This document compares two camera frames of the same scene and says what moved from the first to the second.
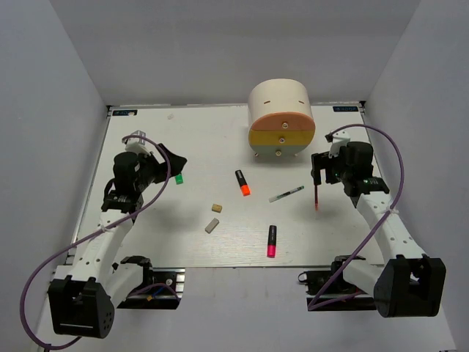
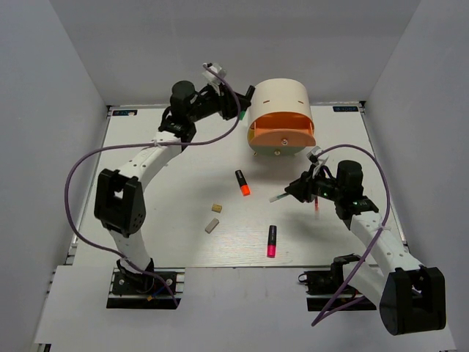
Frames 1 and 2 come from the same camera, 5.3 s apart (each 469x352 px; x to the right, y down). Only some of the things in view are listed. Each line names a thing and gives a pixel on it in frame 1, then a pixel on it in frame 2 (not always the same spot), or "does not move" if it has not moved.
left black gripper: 162,168 -> 228,103
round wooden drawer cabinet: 281,118 does not move
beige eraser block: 212,225 does not move
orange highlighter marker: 244,186 does not move
